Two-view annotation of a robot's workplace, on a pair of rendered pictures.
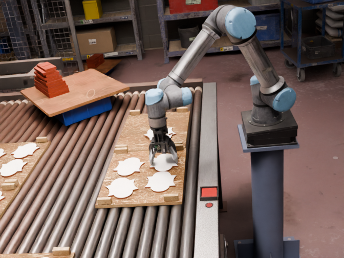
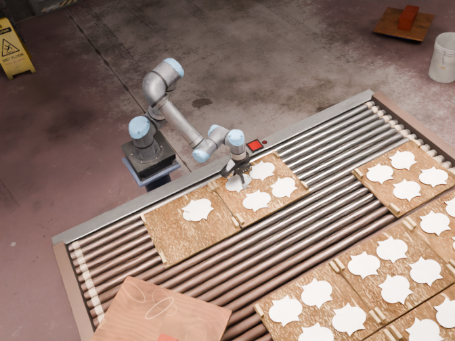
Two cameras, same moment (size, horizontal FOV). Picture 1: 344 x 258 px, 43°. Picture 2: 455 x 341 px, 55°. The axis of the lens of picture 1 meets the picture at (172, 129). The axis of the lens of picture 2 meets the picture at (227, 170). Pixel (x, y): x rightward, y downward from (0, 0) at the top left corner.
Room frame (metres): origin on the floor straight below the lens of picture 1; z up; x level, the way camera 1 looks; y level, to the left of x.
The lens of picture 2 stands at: (2.47, 1.34, 2.76)
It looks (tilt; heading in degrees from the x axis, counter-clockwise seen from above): 49 degrees down; 240
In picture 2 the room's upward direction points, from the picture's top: 9 degrees counter-clockwise
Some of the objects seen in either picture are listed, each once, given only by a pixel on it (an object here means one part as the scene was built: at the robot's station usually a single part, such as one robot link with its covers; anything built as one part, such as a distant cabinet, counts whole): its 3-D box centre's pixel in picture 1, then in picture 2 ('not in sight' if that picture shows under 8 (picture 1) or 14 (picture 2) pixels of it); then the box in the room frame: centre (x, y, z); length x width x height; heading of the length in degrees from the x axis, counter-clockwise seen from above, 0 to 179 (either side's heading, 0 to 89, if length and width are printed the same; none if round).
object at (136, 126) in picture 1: (154, 131); (189, 223); (2.02, 0.09, 0.93); 0.41 x 0.35 x 0.02; 171
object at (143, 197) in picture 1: (144, 175); (258, 187); (1.61, 0.14, 0.93); 0.41 x 0.35 x 0.02; 173
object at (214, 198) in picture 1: (209, 193); (254, 145); (1.43, -0.12, 0.92); 0.08 x 0.08 x 0.02; 82
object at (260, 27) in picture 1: (260, 24); not in sight; (6.05, -1.41, 0.32); 0.50 x 0.41 x 0.37; 81
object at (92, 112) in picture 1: (77, 102); not in sight; (2.43, 0.54, 0.97); 0.31 x 0.31 x 0.10; 32
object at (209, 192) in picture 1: (209, 193); (254, 145); (1.43, -0.12, 0.92); 0.06 x 0.06 x 0.01; 82
